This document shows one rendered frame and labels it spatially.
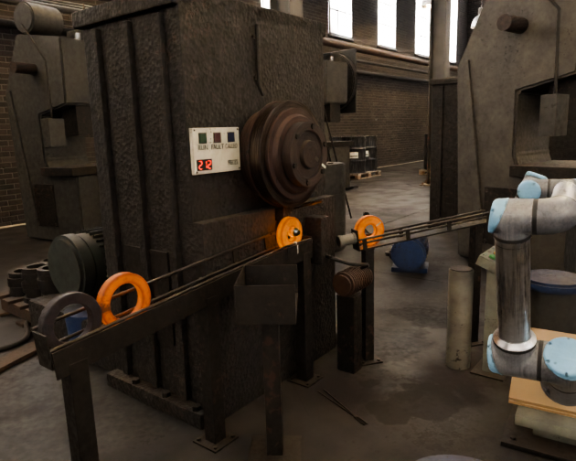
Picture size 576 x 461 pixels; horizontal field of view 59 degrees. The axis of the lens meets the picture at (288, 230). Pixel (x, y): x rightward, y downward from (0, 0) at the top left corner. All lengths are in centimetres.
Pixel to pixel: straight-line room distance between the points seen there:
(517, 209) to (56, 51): 534
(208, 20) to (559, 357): 180
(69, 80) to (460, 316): 489
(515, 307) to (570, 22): 293
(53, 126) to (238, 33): 407
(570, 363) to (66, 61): 552
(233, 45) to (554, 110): 267
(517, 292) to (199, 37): 149
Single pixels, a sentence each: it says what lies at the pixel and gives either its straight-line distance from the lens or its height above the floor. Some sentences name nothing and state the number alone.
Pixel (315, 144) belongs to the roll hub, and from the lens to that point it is 226.
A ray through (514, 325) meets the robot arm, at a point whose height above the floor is 52.
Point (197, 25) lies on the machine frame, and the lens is 213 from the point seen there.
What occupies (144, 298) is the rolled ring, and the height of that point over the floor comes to 68.
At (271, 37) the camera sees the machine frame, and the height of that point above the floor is 163.
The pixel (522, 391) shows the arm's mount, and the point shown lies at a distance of 233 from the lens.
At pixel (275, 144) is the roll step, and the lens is 214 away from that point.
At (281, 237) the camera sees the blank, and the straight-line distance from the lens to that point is 229.
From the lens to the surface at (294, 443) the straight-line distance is 218.
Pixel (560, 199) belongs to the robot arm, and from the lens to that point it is 182.
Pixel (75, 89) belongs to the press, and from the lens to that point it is 630.
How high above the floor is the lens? 122
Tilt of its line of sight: 11 degrees down
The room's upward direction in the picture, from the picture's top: 2 degrees counter-clockwise
